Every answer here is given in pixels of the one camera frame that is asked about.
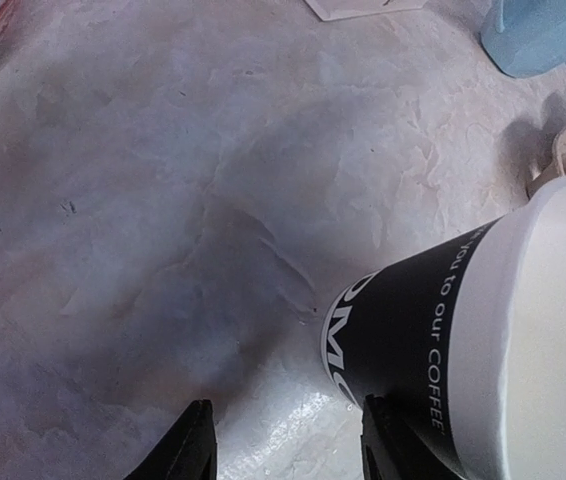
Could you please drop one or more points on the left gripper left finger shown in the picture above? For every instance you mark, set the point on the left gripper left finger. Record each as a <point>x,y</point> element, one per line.
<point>188,451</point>

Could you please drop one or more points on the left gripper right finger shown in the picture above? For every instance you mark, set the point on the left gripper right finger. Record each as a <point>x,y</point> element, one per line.
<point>390,449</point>

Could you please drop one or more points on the black paper coffee cup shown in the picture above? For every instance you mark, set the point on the black paper coffee cup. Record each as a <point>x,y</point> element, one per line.
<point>467,341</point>

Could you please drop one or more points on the white paper takeout bag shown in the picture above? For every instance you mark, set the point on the white paper takeout bag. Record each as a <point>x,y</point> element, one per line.
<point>333,10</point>

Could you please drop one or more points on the light blue ceramic mug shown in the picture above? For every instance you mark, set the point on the light blue ceramic mug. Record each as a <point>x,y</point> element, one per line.
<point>525,38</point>

